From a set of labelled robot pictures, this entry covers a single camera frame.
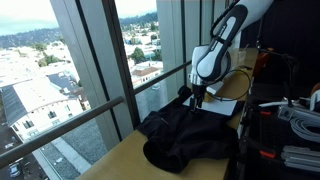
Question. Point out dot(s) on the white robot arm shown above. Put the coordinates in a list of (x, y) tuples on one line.
[(216, 56)]

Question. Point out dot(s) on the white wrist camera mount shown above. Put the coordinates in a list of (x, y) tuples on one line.
[(215, 88)]

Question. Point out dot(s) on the metal window handrail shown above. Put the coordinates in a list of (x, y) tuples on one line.
[(66, 125)]

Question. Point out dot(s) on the aluminium extrusion bar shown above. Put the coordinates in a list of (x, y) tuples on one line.
[(296, 112), (300, 156)]

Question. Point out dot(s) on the black perforated breadboard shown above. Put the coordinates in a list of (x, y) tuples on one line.
[(266, 133)]

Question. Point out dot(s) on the orange chair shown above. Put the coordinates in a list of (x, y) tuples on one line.
[(261, 63)]

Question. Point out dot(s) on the orange black clamp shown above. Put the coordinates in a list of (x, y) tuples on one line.
[(265, 113), (267, 154)]

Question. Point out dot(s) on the black zip jersey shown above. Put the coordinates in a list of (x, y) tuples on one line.
[(186, 140)]

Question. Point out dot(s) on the grey window mullion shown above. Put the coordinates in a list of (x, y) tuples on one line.
[(63, 50)]

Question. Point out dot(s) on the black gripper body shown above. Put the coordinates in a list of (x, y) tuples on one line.
[(199, 91)]

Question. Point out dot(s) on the white flat board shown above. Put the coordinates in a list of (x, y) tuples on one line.
[(220, 106)]

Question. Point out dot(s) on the clear plastic cup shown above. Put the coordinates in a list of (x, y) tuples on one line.
[(242, 56)]

